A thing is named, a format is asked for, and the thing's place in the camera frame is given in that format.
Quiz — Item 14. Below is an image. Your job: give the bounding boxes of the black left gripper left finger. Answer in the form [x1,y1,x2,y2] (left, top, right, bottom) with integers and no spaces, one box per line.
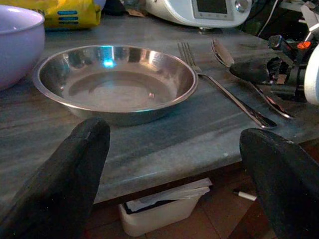
[0,117,111,239]

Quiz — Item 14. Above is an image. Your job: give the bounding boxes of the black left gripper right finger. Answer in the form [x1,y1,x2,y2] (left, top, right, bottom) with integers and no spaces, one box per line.
[239,128,319,239]

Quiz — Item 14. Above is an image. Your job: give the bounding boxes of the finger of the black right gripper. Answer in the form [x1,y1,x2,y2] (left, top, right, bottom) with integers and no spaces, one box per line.
[229,59,271,84]

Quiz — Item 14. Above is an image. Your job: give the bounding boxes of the silver spoon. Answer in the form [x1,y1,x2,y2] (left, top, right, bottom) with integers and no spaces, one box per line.
[211,38,295,120]

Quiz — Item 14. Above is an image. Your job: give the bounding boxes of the silver fork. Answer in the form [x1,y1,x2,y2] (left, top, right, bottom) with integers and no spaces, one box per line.
[177,41,278,129]

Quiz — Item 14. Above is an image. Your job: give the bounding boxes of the white marker pen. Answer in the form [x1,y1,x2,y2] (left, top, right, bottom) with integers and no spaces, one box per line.
[233,190,257,202]

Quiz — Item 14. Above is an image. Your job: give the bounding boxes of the white kitchen cooking machine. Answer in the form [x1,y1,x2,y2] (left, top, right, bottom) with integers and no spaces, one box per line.
[145,0,253,28]

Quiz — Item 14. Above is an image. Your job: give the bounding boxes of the white plastic bin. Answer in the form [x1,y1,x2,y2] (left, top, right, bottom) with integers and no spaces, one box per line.
[118,178,213,237]

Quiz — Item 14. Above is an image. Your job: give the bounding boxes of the shallow steel plate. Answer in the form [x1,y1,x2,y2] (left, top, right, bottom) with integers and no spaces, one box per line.
[32,44,199,126]

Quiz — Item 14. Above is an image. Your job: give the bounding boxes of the large lilac bowl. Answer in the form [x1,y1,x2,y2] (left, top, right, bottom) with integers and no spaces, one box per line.
[0,4,46,92]

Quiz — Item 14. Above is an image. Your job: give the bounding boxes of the yellow food package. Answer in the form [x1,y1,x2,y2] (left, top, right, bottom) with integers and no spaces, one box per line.
[0,0,102,30]

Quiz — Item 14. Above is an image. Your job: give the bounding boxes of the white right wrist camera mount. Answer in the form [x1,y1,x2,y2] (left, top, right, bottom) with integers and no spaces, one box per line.
[303,44,319,105]

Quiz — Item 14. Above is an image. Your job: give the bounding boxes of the white power cable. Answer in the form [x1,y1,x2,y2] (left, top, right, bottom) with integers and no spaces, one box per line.
[256,0,280,38]

